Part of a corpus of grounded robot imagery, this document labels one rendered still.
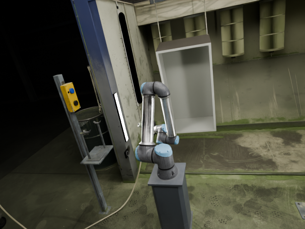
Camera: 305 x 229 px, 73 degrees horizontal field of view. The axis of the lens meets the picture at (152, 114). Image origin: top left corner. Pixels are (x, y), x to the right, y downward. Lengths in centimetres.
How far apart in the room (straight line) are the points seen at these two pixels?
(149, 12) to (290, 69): 246
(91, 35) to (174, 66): 112
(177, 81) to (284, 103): 186
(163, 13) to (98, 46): 154
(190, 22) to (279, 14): 124
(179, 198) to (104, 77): 146
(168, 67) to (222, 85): 136
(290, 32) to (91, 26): 307
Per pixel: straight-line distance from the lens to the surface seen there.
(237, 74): 397
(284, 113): 391
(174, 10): 355
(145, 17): 364
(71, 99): 205
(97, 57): 237
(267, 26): 368
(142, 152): 187
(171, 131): 203
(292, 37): 417
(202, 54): 277
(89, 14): 236
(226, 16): 357
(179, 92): 299
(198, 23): 357
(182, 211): 207
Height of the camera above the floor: 184
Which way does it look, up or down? 21 degrees down
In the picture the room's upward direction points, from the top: 11 degrees counter-clockwise
